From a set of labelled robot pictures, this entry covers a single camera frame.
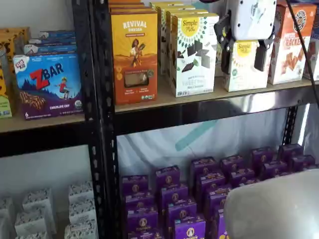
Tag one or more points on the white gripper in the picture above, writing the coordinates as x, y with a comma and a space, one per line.
251, 20

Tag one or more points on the small white yellow-label box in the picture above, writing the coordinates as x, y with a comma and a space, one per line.
244, 72

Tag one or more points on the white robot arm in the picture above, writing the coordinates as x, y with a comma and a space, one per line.
274, 204

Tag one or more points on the orange pretzel crackers box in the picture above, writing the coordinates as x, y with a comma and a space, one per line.
286, 57

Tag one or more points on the wooden shelf board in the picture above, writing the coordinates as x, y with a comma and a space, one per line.
45, 123
224, 95

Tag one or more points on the white Sweet Thins box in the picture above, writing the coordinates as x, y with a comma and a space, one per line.
164, 3
197, 54
161, 37
169, 44

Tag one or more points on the blue white cracker box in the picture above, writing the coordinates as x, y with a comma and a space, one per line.
314, 57

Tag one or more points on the purple snack box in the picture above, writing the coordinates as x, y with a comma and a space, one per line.
217, 224
302, 162
261, 156
190, 230
134, 183
232, 163
145, 234
209, 181
216, 198
204, 165
241, 176
274, 169
249, 182
139, 200
142, 220
182, 212
291, 151
174, 195
168, 175

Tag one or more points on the orange Revival snack box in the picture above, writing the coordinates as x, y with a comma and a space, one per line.
132, 11
134, 57

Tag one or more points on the blue purple Zbar box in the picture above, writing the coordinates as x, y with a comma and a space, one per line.
58, 34
52, 49
53, 41
49, 87

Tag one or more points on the yellow Bobo's snack box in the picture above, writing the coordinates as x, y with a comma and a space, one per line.
15, 37
5, 89

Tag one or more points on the white plastic backdrop sheet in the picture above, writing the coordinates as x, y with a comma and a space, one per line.
249, 129

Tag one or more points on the teal tape strip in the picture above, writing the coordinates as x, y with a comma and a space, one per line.
194, 137

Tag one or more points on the white speckled carton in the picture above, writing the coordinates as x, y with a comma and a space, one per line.
37, 200
81, 191
82, 211
33, 236
31, 222
81, 231

